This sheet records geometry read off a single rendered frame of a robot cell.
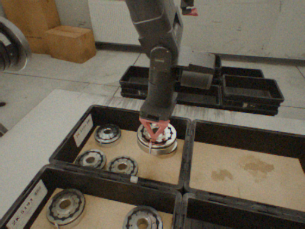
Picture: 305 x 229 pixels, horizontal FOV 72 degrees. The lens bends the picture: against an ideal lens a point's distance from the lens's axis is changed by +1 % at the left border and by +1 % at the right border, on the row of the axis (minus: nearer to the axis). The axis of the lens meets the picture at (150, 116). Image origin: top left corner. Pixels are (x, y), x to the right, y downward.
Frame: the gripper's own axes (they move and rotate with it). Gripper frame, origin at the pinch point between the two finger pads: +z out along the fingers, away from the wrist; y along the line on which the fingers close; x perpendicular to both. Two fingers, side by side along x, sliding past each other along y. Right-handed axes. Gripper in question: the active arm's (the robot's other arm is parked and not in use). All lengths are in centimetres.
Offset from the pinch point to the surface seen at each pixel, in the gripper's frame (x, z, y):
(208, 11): 7, 31, 297
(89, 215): 13.2, 23.2, -16.3
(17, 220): 26.7, 17.4, -25.0
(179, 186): -8.9, 11.7, -6.6
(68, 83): 160, 112, 161
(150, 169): 1.6, 22.1, 3.8
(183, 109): -2, 34, 58
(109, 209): 8.5, 22.8, -12.9
